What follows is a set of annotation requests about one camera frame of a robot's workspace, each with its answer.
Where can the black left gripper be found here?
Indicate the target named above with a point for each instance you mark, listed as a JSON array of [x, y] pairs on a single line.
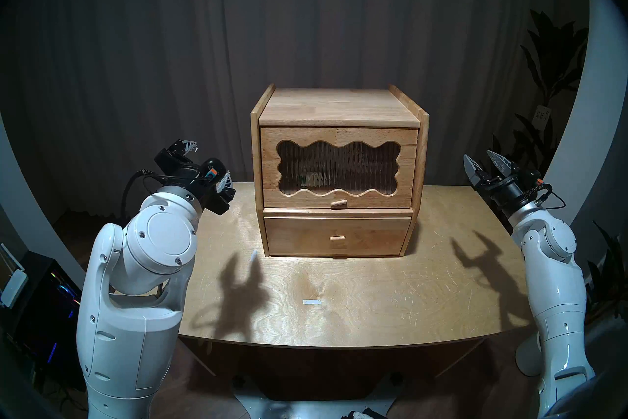
[[196, 185]]

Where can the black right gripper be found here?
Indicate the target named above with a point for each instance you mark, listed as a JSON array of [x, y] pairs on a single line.
[[512, 194]]

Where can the wooden door wavy window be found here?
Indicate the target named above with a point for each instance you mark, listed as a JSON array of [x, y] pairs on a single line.
[[270, 167]]

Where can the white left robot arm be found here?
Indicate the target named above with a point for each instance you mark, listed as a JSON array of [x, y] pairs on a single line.
[[132, 324]]

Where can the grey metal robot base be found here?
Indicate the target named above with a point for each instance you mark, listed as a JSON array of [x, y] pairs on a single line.
[[294, 410]]

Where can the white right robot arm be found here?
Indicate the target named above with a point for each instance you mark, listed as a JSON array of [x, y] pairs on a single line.
[[559, 285]]

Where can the white paper plant tag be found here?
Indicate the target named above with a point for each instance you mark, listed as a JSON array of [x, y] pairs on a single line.
[[541, 117]]

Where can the tall dark leafy plant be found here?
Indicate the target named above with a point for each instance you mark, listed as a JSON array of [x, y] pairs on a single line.
[[554, 59]]

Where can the grey pleated curtain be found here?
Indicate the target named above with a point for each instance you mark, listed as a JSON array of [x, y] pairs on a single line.
[[147, 54]]

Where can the small wooden door knob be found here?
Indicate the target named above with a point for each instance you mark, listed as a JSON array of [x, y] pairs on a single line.
[[338, 204]]

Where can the wooden cabinet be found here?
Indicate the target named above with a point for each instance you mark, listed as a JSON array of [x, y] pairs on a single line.
[[338, 108]]

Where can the dark spiky potted plant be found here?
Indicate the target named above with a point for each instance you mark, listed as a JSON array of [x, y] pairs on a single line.
[[608, 275]]

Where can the light wooden table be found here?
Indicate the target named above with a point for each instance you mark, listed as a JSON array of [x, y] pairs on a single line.
[[343, 275]]

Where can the white round plant pot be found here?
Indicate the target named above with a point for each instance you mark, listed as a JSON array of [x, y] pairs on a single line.
[[527, 359]]

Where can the white router box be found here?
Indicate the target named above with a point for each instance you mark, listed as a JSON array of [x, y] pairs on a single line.
[[13, 288]]

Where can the black computer tower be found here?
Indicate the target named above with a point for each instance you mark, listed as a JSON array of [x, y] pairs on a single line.
[[39, 324]]

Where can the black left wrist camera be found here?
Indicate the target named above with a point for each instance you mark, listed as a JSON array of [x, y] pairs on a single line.
[[216, 166]]

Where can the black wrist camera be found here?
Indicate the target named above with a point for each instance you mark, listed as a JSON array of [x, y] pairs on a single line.
[[532, 177], [216, 166]]

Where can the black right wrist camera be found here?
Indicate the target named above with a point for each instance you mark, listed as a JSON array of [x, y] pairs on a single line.
[[532, 177]]

